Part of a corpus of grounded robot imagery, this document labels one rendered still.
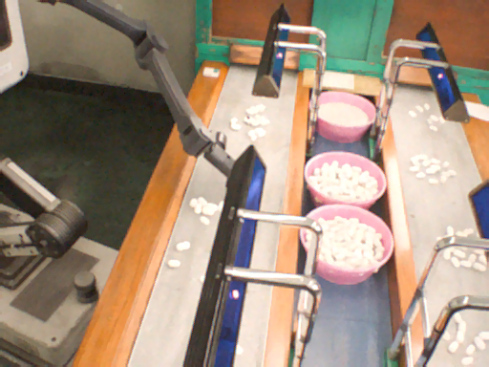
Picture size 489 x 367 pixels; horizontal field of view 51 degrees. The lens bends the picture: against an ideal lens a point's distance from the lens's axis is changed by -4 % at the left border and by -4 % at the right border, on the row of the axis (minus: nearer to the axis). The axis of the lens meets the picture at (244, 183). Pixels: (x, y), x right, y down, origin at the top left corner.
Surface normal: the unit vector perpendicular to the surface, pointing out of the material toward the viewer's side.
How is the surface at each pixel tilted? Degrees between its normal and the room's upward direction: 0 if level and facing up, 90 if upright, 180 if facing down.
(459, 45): 90
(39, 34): 90
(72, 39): 90
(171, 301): 0
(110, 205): 0
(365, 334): 0
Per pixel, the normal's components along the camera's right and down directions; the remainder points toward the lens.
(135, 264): 0.06, -0.78
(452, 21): -0.13, 0.61
